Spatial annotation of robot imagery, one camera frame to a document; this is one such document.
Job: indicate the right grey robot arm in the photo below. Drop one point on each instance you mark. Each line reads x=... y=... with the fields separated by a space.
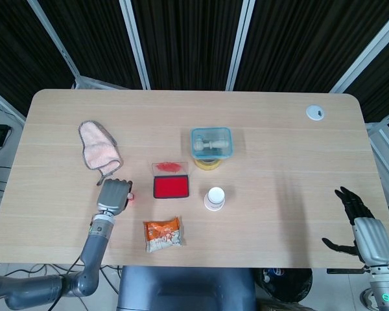
x=381 y=285

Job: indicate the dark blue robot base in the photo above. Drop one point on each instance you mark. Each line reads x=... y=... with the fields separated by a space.
x=184 y=288

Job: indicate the yellow tape roll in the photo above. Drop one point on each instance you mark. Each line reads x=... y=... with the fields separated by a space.
x=207 y=166

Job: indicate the red ink pad clear lid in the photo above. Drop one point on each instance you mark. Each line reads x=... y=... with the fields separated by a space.
x=170 y=188

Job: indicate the white and red stamp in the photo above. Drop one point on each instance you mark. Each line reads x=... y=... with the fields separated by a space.
x=131 y=196

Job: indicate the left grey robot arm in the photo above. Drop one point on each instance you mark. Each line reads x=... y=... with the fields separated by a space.
x=94 y=246

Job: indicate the right silver and black robot hand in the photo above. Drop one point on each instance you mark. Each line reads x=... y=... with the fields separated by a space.
x=371 y=236

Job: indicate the white partition post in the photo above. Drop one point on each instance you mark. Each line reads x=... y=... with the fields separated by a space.
x=136 y=42
x=366 y=53
x=241 y=42
x=52 y=35

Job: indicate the white paper cup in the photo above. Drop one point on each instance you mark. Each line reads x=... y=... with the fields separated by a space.
x=214 y=199

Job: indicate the clear container with blue lid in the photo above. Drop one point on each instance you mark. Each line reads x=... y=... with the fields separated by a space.
x=196 y=133

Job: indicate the orange and white snack packet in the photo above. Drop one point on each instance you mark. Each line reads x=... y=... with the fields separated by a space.
x=162 y=234

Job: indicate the black trash bin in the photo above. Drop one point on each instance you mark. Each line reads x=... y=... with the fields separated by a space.
x=288 y=285

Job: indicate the left silver and black robot hand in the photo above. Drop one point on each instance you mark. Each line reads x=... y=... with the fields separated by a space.
x=111 y=197

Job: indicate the pink cloth with grey edge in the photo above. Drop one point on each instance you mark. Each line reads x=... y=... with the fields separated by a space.
x=95 y=145

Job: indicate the beige object inside container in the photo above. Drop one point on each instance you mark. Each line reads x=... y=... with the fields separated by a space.
x=210 y=144

